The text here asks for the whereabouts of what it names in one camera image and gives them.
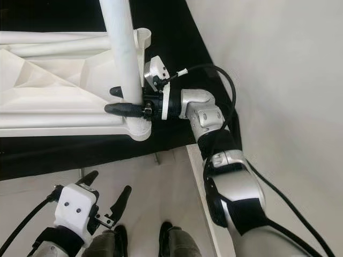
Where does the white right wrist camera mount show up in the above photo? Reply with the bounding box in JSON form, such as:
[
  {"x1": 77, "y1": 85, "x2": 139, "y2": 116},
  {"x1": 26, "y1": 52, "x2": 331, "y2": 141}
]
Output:
[{"x1": 144, "y1": 55, "x2": 172, "y2": 121}]

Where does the white plastic children table top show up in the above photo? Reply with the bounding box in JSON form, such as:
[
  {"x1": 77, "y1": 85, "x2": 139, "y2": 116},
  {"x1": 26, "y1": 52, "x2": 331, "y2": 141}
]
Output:
[{"x1": 0, "y1": 28, "x2": 153, "y2": 142}]

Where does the black tablecloth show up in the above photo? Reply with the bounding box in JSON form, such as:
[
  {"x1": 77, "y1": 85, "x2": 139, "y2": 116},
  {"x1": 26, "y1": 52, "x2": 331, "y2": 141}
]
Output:
[{"x1": 0, "y1": 0, "x2": 243, "y2": 182}]

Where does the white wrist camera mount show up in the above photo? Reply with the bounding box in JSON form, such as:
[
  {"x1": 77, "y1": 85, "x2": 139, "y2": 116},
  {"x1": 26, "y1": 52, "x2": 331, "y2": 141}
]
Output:
[
  {"x1": 144, "y1": 55, "x2": 172, "y2": 121},
  {"x1": 55, "y1": 184, "x2": 100, "y2": 247}
]

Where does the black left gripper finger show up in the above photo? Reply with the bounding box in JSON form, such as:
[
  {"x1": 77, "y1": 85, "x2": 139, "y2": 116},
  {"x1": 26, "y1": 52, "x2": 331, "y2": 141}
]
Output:
[
  {"x1": 110, "y1": 185, "x2": 132, "y2": 221},
  {"x1": 77, "y1": 170, "x2": 100, "y2": 187}
]

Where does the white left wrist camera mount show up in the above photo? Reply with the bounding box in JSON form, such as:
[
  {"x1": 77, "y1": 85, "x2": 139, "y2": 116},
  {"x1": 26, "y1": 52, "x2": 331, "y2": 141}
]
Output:
[{"x1": 55, "y1": 184, "x2": 100, "y2": 247}]

